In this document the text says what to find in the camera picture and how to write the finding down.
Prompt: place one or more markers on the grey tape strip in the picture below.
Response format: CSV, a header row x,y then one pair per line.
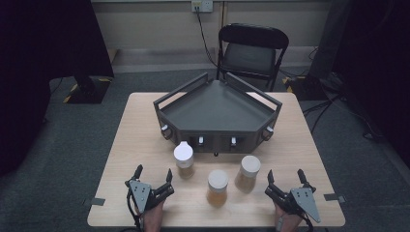
x,y
334,197
94,202

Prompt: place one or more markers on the brown spice bottle tabbed lid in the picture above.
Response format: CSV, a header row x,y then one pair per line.
x,y
184,158

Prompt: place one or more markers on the orange spice bottle white lid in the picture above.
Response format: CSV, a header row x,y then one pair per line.
x,y
217,188

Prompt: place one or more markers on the dark grey corner storage rack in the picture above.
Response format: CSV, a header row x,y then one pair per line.
x,y
216,109

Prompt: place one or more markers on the dark curtain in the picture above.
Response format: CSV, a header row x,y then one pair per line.
x,y
38,64
377,64

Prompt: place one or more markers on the person's right hand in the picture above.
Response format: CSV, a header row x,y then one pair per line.
x,y
288,222

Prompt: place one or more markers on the white wall socket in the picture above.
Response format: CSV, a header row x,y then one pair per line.
x,y
202,5

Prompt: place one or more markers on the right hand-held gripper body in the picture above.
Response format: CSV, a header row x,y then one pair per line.
x,y
303,199

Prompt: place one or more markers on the black folding chair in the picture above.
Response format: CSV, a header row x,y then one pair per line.
x,y
249,58

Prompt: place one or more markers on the person's left hand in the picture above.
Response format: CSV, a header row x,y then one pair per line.
x,y
154,217

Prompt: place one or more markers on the black stand base yellow tape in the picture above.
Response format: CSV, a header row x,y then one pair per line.
x,y
304,88
90,92

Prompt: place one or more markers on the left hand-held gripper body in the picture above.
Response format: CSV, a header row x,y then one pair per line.
x,y
140,194

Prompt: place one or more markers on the tan spice bottle white lid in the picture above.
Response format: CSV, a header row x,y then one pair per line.
x,y
247,174

